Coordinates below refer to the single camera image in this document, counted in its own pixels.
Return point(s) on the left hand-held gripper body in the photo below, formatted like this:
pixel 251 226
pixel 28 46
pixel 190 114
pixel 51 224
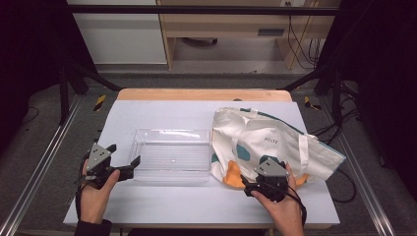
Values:
pixel 98 156

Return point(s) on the white cabinet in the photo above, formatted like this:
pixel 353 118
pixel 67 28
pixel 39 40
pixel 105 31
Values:
pixel 121 39

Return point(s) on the yellow black tape strip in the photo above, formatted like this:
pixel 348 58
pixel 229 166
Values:
pixel 99 102
pixel 309 103

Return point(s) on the light wooden desk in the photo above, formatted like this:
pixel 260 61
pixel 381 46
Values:
pixel 223 23

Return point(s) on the white canvas tote bag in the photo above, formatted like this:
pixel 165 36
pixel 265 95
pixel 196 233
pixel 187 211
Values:
pixel 262 131

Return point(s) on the white table sheet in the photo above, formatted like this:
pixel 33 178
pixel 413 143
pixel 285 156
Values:
pixel 164 111

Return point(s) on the dark curtain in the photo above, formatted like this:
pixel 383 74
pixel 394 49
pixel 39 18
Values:
pixel 383 65
pixel 29 49

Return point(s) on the person's left hand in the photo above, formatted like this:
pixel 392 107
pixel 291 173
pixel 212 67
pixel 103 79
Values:
pixel 95 200

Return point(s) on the dark object under desk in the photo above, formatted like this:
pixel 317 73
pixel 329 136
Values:
pixel 200 41

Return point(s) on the black horizontal frame bar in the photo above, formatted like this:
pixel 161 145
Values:
pixel 196 10

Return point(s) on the aluminium floor rail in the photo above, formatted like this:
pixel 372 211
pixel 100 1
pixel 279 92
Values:
pixel 36 164
pixel 364 183

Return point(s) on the wooden table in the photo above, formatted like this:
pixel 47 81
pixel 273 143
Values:
pixel 196 94

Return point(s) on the grey desk label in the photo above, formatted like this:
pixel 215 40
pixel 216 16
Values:
pixel 270 32

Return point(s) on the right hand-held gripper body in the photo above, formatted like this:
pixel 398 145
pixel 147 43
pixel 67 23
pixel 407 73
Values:
pixel 271 182

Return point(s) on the clear plastic container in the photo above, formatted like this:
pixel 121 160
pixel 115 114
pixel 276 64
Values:
pixel 170 157

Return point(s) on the person's right hand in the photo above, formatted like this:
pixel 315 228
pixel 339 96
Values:
pixel 283 211

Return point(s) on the black frame stand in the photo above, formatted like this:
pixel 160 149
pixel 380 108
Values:
pixel 336 98
pixel 64 98

